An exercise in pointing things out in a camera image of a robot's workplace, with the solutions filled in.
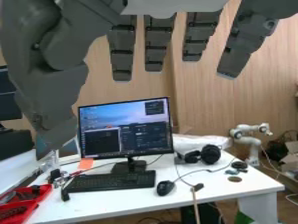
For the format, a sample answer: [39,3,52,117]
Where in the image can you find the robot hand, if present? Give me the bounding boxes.
[0,0,298,162]

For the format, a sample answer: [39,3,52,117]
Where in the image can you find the computer monitor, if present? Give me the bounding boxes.
[78,96,176,174]

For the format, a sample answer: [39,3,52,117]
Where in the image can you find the orange sticky note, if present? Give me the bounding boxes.
[78,157,96,170]

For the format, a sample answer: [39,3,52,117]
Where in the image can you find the black keyboard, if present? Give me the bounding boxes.
[63,169,159,194]

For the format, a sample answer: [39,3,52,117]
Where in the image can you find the small black device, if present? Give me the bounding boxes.
[60,187,72,202]

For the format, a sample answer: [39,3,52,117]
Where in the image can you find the red tray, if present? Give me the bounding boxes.
[0,183,55,214]
[0,199,40,224]

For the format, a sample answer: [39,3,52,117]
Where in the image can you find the black headphones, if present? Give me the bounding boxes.
[183,143,223,165]

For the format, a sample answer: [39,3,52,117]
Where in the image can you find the black mouse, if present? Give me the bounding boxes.
[156,179,179,197]

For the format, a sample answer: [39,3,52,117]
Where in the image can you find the white desk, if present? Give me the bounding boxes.
[24,148,286,224]

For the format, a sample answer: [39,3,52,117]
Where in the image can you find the small white jointed device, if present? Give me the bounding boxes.
[228,121,274,167]

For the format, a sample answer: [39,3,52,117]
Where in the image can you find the thin stick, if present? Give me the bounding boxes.
[189,182,207,224]

